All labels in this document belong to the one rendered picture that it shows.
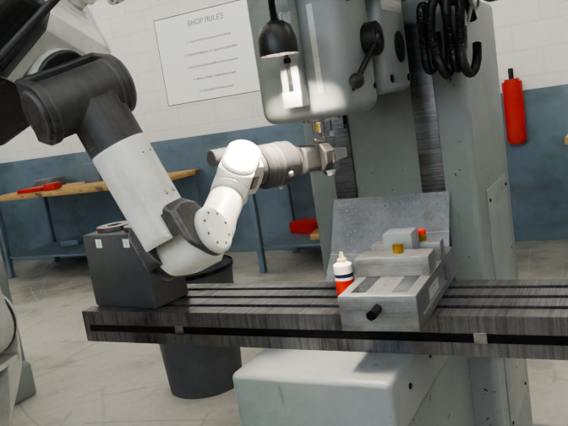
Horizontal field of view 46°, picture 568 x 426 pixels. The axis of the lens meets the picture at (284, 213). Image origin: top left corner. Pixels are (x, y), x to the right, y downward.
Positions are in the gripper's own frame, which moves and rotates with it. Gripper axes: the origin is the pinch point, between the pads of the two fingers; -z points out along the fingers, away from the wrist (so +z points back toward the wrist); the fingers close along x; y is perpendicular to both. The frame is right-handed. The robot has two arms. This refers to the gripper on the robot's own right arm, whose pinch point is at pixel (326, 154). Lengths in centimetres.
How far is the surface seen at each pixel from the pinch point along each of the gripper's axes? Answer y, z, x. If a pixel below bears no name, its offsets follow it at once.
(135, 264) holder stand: 21, 29, 42
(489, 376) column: 66, -43, -3
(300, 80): -15.6, 10.4, -7.0
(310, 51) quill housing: -20.9, 6.9, -7.0
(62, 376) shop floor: 123, -16, 276
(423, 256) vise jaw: 20.9, -1.5, -22.2
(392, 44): -21.5, -20.1, -3.8
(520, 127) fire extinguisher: 26, -362, 186
